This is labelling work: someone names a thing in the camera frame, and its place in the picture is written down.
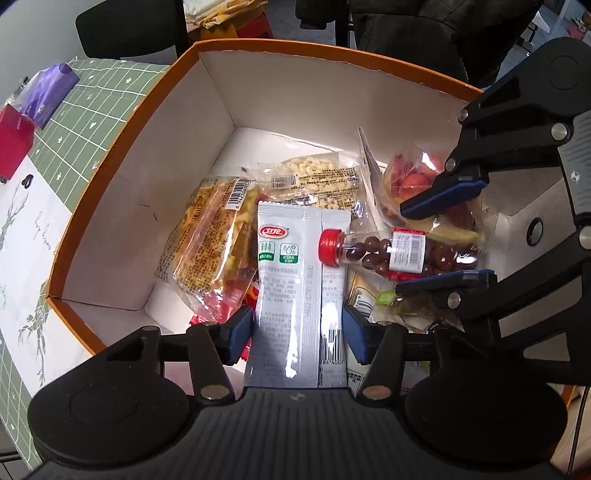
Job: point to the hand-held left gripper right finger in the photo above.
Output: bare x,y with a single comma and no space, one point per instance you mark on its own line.
355,337

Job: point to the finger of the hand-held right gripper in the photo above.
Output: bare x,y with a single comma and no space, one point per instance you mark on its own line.
443,196
452,281

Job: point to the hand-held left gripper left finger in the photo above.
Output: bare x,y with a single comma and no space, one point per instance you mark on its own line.
240,332

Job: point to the clear dried strawberry packet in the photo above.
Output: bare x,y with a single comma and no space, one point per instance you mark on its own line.
406,175

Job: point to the red snack packet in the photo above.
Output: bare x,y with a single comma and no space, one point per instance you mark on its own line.
198,320

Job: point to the green label snack packet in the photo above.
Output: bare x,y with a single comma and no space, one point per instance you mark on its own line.
385,297

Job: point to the grey foil snack packet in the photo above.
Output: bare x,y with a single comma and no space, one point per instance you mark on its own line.
281,286

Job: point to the small red-capped candy bottle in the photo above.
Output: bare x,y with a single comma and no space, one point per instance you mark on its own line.
364,251

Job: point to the yellow waffle cracker packet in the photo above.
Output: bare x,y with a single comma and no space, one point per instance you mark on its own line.
207,244

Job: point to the puffed rice cake packet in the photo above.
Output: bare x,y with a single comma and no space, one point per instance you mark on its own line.
318,180

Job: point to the orange cardboard box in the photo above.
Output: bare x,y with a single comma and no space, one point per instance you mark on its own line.
184,152

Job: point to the dark clothing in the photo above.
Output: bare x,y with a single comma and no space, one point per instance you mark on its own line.
415,37

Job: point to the red plastic stool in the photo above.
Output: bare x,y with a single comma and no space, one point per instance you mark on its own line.
258,30

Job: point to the green checked deer tablecloth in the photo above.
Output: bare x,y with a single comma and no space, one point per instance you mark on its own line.
92,120

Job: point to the black hair clip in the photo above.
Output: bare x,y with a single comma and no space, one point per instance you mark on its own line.
27,181

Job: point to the yellow paper bags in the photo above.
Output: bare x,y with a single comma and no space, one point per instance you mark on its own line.
221,11

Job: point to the red box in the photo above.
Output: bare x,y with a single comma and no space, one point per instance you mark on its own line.
14,143

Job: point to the purple box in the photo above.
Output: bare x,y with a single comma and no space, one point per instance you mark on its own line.
48,92

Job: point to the black chair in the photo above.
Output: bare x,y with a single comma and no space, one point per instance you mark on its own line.
129,23

